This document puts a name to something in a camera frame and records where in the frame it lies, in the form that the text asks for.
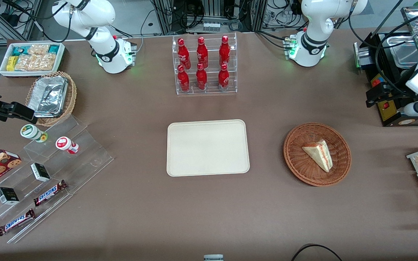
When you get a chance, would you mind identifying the Snickers chocolate bar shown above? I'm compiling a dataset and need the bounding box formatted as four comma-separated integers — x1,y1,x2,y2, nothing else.
0,209,36,237
33,180,68,207

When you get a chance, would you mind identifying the aluminium foil tray stack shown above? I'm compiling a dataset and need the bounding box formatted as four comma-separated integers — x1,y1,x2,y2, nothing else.
28,75,69,118

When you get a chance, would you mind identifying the clear acrylic bottle rack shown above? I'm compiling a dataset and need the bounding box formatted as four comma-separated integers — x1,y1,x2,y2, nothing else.
172,33,238,95

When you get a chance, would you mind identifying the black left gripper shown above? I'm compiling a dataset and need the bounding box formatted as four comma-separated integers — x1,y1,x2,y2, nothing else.
366,82,415,108

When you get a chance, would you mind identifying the red cola bottle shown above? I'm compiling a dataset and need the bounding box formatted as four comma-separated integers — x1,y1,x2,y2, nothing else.
219,35,231,67
218,63,230,91
177,38,191,70
196,63,208,91
196,36,209,69
177,65,190,93

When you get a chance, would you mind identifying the green lid yoghurt cup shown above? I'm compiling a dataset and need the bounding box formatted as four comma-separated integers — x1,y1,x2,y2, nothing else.
20,124,48,143

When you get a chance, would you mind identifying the brown wicker basket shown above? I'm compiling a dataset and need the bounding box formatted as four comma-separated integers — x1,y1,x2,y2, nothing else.
283,123,352,187

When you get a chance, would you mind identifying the clear acrylic stepped shelf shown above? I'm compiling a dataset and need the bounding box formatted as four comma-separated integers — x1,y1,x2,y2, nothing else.
0,115,114,244

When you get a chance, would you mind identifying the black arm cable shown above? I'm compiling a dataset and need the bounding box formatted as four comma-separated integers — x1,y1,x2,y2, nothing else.
2,0,72,43
349,0,418,95

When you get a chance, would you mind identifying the clear bag of crackers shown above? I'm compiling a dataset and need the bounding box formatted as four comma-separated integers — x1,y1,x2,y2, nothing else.
15,54,56,71
28,44,50,57

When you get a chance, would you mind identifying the white snack bin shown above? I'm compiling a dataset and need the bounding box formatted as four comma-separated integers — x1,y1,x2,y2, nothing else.
0,42,65,78

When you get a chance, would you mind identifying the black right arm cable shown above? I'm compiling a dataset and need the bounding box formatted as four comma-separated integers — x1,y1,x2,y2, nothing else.
2,0,72,43

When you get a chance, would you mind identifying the triangle sandwich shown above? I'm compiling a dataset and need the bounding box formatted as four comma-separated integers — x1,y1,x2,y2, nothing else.
302,140,333,173

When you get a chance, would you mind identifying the black looped cable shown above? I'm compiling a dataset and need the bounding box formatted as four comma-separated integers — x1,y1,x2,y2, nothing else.
291,244,344,261

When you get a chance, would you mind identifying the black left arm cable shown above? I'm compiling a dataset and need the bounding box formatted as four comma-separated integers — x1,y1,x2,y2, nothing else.
349,0,418,95

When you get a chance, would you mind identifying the aluminium frame rack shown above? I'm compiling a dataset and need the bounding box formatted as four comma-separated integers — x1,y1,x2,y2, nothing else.
151,0,267,34

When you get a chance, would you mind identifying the light wicker basket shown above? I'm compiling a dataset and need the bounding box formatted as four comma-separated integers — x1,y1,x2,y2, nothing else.
25,71,77,127

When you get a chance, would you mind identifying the small black carton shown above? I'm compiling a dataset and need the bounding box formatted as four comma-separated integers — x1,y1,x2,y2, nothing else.
30,163,51,182
0,187,20,206

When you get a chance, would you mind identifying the beige plastic tray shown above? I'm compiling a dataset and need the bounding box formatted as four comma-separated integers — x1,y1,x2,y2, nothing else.
167,119,250,177

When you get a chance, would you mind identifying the black countertop machine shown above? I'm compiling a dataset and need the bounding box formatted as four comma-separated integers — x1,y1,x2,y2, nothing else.
354,31,418,127

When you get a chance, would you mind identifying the red lid yoghurt cup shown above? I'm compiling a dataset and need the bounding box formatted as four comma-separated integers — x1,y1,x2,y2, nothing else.
56,136,79,155

